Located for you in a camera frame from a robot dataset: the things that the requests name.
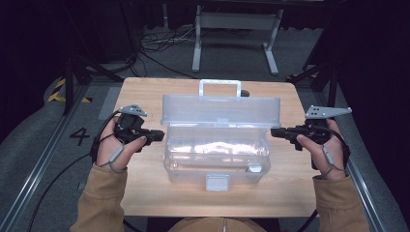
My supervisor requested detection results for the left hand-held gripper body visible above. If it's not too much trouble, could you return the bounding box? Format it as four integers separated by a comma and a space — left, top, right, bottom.
114, 103, 151, 153

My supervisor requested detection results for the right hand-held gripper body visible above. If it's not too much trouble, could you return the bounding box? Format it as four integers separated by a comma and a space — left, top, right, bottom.
289, 105, 353, 153

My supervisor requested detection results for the translucent plastic storage box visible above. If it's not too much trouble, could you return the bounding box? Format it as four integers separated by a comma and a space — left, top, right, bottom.
160, 78, 281, 192

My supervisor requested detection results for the person's left hand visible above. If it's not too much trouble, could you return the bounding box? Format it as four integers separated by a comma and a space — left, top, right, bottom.
96, 117, 148, 172

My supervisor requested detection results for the person's right hand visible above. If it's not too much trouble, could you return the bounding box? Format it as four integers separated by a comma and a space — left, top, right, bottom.
296, 119, 347, 181

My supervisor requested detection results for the black metal stand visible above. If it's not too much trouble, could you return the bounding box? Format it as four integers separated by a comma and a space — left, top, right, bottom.
286, 61, 339, 107
62, 54, 125, 115

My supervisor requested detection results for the yellow black floor tape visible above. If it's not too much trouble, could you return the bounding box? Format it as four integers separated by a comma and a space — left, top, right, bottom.
47, 78, 93, 104

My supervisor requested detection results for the person's tan jacket torso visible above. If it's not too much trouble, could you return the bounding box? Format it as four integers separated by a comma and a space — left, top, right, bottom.
167, 217, 269, 232

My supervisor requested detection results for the grey hand strap cord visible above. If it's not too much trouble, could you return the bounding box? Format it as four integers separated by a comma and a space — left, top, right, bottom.
100, 144, 127, 173
321, 144, 347, 178

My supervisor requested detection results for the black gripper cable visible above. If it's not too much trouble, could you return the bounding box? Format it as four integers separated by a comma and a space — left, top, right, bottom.
298, 124, 352, 232
28, 109, 122, 232

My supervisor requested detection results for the aluminium floor rail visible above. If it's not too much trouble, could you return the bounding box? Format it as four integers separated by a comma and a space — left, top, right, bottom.
0, 85, 90, 232
317, 93, 410, 232

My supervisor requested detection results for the bundle of floor cables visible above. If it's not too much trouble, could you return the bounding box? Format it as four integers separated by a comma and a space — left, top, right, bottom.
138, 25, 197, 80

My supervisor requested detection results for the grey metal table frame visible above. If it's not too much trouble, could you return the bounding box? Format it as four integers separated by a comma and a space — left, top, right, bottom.
191, 4, 284, 75

